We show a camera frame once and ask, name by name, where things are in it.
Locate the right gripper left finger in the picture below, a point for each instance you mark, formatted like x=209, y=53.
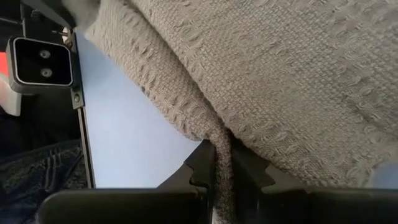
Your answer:
x=124, y=207

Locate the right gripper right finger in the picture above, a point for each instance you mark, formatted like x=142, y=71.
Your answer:
x=311, y=207

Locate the grey woven towel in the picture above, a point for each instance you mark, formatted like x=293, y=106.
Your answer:
x=280, y=77

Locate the blue grey table mat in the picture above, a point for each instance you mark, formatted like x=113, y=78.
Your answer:
x=124, y=124

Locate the person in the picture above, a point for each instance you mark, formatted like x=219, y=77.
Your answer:
x=37, y=168

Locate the black aluminium table frame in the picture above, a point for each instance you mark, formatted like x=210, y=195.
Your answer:
x=86, y=149

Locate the black two-lens camera box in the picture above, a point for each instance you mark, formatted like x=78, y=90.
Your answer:
x=40, y=65

